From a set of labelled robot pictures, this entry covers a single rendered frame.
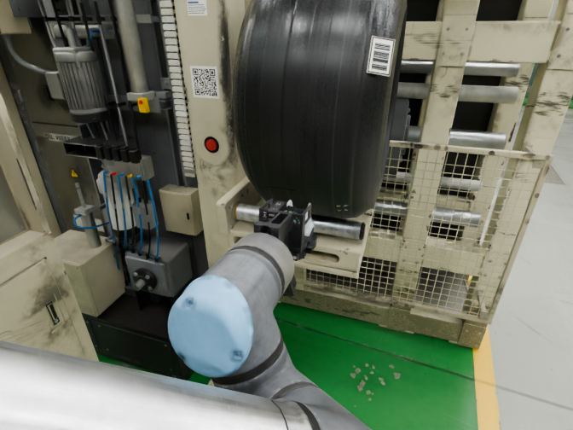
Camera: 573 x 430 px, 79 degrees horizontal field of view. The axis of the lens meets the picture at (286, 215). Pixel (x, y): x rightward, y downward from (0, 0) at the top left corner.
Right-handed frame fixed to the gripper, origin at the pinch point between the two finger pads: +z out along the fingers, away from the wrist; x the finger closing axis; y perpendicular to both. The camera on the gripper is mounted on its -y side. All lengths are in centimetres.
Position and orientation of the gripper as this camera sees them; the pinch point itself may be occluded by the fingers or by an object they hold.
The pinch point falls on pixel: (303, 223)
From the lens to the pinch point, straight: 67.3
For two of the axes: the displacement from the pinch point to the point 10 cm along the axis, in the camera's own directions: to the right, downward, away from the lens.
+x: -9.5, -1.5, 2.8
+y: 0.4, -9.3, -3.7
